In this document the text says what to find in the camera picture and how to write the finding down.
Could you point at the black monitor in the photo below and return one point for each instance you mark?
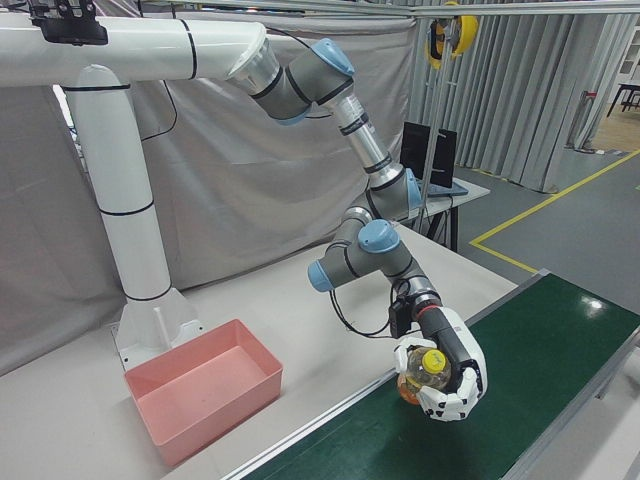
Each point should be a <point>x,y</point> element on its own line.
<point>415,145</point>

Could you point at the grey backdrop cloth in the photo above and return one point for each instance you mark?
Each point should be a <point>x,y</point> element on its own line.
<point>225,190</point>

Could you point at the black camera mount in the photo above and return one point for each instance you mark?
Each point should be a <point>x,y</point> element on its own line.
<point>70,25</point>

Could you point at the dark wooden table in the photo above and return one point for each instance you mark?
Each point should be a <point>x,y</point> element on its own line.
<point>627,92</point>

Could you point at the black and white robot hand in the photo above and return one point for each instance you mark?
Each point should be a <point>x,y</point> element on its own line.
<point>462,350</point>

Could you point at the orange tea bottle yellow cap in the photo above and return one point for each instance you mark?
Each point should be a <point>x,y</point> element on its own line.
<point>433,362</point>

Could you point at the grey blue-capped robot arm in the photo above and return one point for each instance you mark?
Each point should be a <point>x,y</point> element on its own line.
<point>370,145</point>

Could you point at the grey pleated curtain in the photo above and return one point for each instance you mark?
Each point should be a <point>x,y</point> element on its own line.
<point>525,100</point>

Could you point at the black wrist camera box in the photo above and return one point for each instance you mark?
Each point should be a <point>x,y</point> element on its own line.
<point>400,317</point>

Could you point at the pink plastic basket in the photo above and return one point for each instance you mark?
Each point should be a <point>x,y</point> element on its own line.
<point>210,370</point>

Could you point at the black flat panel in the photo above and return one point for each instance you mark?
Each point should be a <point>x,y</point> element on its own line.
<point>444,155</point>

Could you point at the green conveyor belt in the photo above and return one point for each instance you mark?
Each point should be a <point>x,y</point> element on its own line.
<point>525,360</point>

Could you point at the white robot torso stand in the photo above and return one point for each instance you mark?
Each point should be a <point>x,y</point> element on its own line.
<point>125,200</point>

